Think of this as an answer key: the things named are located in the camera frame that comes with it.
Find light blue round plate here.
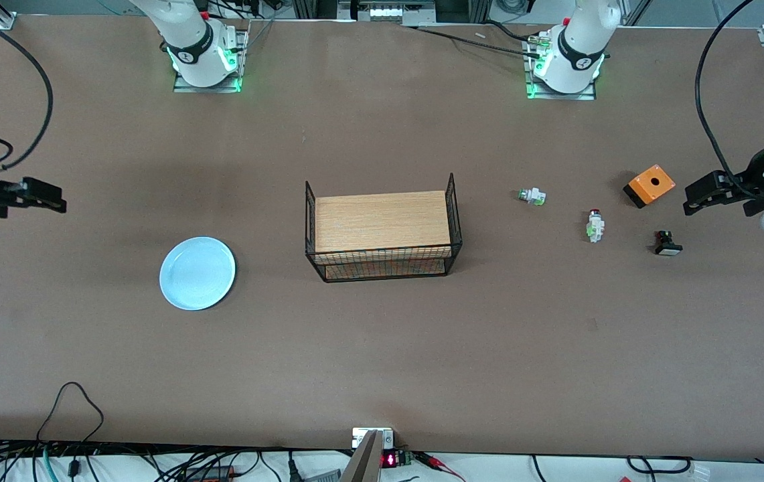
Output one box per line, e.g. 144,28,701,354
159,236,236,311

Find black square push button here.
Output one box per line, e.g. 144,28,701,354
654,230,684,257

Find black power adapter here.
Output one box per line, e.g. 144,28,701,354
184,465,236,482

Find red clip test leads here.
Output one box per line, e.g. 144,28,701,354
414,452,466,482

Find white power strip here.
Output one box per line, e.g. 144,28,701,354
338,0,437,22

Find orange button enclosure box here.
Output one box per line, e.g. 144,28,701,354
623,164,677,210

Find left arm black gripper cable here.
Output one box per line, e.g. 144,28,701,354
694,0,757,198

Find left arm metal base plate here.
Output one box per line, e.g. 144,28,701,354
524,30,598,101

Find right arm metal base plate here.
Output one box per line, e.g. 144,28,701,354
173,27,248,94

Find looped thin black cable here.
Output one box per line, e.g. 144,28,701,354
37,382,104,446

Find black oval cable loop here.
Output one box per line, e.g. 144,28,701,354
626,455,694,476

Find black cable across table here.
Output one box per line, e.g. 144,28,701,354
402,21,544,56

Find black wire shelf, wood board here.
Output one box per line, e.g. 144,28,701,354
305,172,463,283

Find silver metal mounting bracket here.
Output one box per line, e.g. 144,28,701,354
352,427,394,451

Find grey camera pole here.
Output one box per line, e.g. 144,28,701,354
338,430,384,482

